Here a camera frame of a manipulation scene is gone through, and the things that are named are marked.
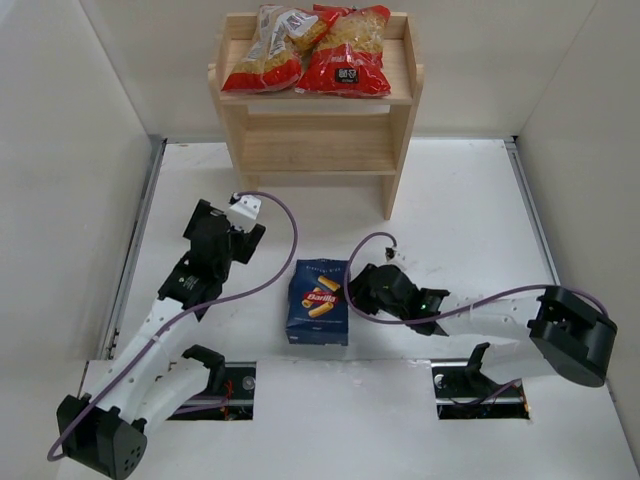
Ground blue Barilla pasta box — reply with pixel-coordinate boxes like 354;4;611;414
285;259;349;346

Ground red pasta bag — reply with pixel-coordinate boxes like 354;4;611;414
222;4;341;93
295;4;391;98

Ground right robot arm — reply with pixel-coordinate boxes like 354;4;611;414
344;264;618;388

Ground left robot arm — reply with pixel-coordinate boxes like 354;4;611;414
56;195;266;479

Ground wooden two-tier shelf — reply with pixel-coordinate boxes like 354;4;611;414
208;12;425;219

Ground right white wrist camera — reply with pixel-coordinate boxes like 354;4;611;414
385;246;406;265

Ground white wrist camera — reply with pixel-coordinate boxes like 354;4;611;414
385;246;406;265
226;194;261;225

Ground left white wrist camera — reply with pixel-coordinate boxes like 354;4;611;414
226;194;261;225

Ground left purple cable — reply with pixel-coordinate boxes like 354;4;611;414
46;190;300;462

